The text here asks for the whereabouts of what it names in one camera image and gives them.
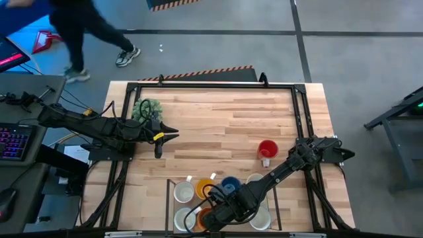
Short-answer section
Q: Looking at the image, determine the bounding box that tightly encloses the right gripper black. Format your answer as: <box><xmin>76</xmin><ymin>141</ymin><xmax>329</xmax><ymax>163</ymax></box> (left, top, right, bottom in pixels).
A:
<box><xmin>208</xmin><ymin>193</ymin><xmax>257</xmax><ymax>232</ymax></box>

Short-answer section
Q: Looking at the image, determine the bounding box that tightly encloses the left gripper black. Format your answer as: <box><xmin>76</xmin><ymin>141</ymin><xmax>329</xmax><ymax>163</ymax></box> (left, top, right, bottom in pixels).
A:
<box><xmin>140</xmin><ymin>119</ymin><xmax>180</xmax><ymax>143</ymax></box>

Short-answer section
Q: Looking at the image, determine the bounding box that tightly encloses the blue and white mug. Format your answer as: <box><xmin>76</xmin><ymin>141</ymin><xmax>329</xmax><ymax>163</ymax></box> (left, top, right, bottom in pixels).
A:
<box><xmin>220</xmin><ymin>176</ymin><xmax>243</xmax><ymax>194</ymax></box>

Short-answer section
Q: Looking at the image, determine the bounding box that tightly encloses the orange faceted mug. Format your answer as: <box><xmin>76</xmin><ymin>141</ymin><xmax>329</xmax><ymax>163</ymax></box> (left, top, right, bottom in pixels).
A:
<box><xmin>194</xmin><ymin>206</ymin><xmax>214</xmax><ymax>232</ymax></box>

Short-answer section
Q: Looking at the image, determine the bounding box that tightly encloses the teal floral patterned mug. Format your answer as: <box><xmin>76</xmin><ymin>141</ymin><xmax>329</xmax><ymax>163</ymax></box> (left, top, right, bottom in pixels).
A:
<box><xmin>248</xmin><ymin>204</ymin><xmax>272</xmax><ymax>231</ymax></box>

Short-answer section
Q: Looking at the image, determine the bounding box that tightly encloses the yellow-orange mug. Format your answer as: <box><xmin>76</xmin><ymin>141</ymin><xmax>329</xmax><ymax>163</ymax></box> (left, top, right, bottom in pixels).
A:
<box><xmin>194</xmin><ymin>172</ymin><xmax>218</xmax><ymax>201</ymax></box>

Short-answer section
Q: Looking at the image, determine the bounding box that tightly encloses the silver grey mug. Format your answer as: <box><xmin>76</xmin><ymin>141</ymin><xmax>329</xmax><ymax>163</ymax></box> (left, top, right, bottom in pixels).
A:
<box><xmin>173</xmin><ymin>206</ymin><xmax>199</xmax><ymax>232</ymax></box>

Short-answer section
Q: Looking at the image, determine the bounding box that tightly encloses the grey diamond patterned mug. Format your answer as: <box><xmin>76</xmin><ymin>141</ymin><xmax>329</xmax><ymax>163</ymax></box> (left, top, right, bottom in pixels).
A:
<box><xmin>173</xmin><ymin>175</ymin><xmax>196</xmax><ymax>204</ymax></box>

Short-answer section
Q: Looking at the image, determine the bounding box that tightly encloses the green plant in white pot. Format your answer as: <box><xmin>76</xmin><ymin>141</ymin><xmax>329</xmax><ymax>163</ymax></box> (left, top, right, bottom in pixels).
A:
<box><xmin>131</xmin><ymin>97</ymin><xmax>165</xmax><ymax>124</ymax></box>

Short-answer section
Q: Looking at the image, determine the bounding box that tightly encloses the pink and white mug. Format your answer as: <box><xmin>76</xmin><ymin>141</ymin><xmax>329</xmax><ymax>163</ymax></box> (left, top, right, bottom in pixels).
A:
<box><xmin>256</xmin><ymin>139</ymin><xmax>280</xmax><ymax>169</ymax></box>

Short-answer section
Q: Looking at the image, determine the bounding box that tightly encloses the hazard-striped black box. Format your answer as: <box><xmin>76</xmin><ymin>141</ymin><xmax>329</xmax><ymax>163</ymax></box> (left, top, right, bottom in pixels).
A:
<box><xmin>137</xmin><ymin>65</ymin><xmax>258</xmax><ymax>83</ymax></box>

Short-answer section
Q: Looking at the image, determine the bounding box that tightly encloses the white paper sheet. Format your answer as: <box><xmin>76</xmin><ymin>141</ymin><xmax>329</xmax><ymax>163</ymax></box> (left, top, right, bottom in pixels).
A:
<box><xmin>62</xmin><ymin>144</ymin><xmax>91</xmax><ymax>165</ymax></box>

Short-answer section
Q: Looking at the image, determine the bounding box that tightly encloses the black box under desk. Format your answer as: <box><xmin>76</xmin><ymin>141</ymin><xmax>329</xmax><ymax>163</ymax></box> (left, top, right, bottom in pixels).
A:
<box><xmin>34</xmin><ymin>143</ymin><xmax>90</xmax><ymax>196</ymax></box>

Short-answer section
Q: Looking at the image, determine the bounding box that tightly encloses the hazard-striped black platform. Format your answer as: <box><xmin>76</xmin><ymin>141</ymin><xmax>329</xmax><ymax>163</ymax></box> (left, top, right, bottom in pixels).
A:
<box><xmin>146</xmin><ymin>0</ymin><xmax>202</xmax><ymax>13</ymax></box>

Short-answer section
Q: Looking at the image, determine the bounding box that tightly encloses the person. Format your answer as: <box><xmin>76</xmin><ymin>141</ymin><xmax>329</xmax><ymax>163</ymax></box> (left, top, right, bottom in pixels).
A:
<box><xmin>0</xmin><ymin>0</ymin><xmax>142</xmax><ymax>84</ymax></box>

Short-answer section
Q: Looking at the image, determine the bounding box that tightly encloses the grey desk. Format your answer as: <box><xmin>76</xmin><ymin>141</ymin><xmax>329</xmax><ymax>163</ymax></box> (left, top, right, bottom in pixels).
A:
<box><xmin>0</xmin><ymin>73</ymin><xmax>67</xmax><ymax>235</ymax></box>

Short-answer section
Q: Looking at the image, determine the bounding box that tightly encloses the black clamp tool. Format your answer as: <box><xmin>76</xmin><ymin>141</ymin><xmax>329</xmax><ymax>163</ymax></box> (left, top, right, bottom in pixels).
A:
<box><xmin>0</xmin><ymin>85</ymin><xmax>56</xmax><ymax>113</ymax></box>

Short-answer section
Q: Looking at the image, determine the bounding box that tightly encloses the backlit black keyboard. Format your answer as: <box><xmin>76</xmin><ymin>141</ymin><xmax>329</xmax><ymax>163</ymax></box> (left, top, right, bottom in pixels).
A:
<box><xmin>0</xmin><ymin>122</ymin><xmax>36</xmax><ymax>162</ymax></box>

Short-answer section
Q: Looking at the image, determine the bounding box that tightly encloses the red dustpan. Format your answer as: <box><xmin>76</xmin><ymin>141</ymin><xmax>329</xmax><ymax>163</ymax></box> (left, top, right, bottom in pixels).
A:
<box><xmin>31</xmin><ymin>30</ymin><xmax>63</xmax><ymax>55</ymax></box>

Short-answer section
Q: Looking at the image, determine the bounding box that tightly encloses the black computer mouse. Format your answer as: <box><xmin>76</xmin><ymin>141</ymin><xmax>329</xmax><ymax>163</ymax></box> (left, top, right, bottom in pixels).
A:
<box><xmin>0</xmin><ymin>187</ymin><xmax>18</xmax><ymax>223</ymax></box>

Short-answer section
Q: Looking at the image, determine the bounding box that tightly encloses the black computer monitor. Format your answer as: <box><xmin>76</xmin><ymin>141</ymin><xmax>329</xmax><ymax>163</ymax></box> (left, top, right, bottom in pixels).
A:
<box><xmin>0</xmin><ymin>32</ymin><xmax>31</xmax><ymax>73</ymax></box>

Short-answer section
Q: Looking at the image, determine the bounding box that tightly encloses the black metal stand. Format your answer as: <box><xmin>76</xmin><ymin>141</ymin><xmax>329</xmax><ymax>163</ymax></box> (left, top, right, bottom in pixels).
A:
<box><xmin>363</xmin><ymin>86</ymin><xmax>423</xmax><ymax>192</ymax></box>

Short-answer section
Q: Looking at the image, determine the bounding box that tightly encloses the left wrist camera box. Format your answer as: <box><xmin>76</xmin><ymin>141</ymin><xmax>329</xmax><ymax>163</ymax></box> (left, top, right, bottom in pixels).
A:
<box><xmin>154</xmin><ymin>138</ymin><xmax>164</xmax><ymax>159</ymax></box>

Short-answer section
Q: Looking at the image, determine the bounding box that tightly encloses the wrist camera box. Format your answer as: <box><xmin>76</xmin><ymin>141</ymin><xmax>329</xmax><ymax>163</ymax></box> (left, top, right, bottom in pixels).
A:
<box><xmin>208</xmin><ymin>184</ymin><xmax>229</xmax><ymax>201</ymax></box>
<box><xmin>154</xmin><ymin>138</ymin><xmax>164</xmax><ymax>159</ymax></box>

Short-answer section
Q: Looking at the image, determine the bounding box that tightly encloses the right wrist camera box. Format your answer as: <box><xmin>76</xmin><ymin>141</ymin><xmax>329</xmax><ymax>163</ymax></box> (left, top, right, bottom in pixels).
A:
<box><xmin>208</xmin><ymin>184</ymin><xmax>229</xmax><ymax>201</ymax></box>

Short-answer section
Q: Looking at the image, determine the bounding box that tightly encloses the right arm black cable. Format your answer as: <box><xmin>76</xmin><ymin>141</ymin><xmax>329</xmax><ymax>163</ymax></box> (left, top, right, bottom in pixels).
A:
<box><xmin>182</xmin><ymin>183</ymin><xmax>265</xmax><ymax>236</ymax></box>

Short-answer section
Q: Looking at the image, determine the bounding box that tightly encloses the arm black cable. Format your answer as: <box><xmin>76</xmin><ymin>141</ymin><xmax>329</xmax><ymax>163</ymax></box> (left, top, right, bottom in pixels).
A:
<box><xmin>182</xmin><ymin>183</ymin><xmax>265</xmax><ymax>236</ymax></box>
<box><xmin>82</xmin><ymin>98</ymin><xmax>156</xmax><ymax>130</ymax></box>

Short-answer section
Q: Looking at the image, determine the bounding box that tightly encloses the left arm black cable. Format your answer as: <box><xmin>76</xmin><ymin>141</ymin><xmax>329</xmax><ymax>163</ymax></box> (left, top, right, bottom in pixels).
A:
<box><xmin>82</xmin><ymin>98</ymin><xmax>156</xmax><ymax>130</ymax></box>

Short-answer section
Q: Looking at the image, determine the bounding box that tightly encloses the black wire frame rack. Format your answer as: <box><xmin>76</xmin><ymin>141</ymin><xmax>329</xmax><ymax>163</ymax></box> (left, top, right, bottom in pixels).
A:
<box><xmin>162</xmin><ymin>176</ymin><xmax>284</xmax><ymax>233</ymax></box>

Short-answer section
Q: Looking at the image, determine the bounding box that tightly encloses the silver metal bracket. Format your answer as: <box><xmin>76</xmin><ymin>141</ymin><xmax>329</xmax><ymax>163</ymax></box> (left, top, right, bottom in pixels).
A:
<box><xmin>104</xmin><ymin>231</ymin><xmax>143</xmax><ymax>238</ymax></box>
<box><xmin>289</xmin><ymin>232</ymin><xmax>327</xmax><ymax>238</ymax></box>

